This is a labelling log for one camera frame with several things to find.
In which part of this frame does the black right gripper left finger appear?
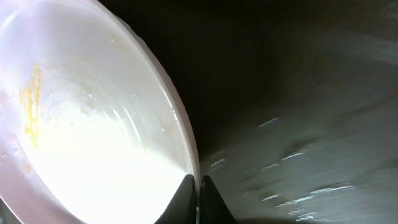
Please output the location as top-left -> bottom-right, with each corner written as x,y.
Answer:
155,174 -> 197,224

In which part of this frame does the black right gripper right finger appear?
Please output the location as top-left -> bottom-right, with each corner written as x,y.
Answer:
199,175 -> 237,224

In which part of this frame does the pink plate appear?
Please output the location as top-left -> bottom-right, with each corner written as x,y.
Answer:
1,0 -> 198,223

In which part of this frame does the large brown serving tray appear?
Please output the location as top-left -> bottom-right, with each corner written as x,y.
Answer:
104,1 -> 397,223

